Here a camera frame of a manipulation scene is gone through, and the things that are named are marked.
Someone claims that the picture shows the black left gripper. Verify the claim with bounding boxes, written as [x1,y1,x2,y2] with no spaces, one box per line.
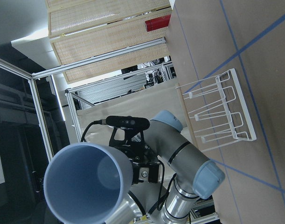
[109,127,160,184]

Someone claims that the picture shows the light blue plastic cup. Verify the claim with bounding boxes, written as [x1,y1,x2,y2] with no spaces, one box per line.
[44,142,133,224]

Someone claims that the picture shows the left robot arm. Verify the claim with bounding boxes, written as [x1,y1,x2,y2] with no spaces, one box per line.
[105,110,225,224]

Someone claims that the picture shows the red cylinder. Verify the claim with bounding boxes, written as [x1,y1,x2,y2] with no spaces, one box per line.
[145,14,171,32]

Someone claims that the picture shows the woven bamboo screen panels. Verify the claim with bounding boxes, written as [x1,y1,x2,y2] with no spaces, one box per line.
[44,0,178,84]

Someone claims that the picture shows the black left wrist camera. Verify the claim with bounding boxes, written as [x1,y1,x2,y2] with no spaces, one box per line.
[105,116,150,131]

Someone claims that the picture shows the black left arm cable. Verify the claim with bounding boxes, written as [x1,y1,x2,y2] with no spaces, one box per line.
[79,120,108,143]

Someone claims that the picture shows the white wire cup holder rack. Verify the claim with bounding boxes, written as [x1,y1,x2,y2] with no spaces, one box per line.
[177,68,257,152]

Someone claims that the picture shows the aluminium frame enclosure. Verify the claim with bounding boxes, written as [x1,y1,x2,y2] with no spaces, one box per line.
[0,37,180,164]

